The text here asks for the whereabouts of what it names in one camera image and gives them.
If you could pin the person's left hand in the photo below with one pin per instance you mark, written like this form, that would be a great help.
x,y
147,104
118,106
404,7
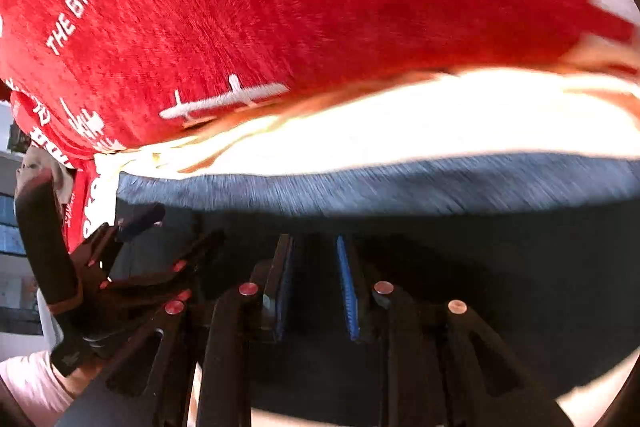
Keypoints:
x,y
40,167

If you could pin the cream bed sheet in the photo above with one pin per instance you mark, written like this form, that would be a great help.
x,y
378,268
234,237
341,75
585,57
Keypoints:
x,y
425,122

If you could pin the person's pink top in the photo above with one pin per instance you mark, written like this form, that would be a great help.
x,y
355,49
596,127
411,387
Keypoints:
x,y
25,387

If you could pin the red printed blanket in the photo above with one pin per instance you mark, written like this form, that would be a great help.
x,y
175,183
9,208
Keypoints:
x,y
300,17

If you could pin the black pants with grey waistband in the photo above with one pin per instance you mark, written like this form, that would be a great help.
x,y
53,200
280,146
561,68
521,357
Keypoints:
x,y
450,217

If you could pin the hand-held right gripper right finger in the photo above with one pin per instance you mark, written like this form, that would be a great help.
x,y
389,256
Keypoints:
x,y
348,292

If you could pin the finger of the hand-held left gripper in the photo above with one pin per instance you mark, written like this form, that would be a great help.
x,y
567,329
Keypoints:
x,y
200,252
142,219

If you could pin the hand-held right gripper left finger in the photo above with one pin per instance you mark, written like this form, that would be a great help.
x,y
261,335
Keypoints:
x,y
283,292

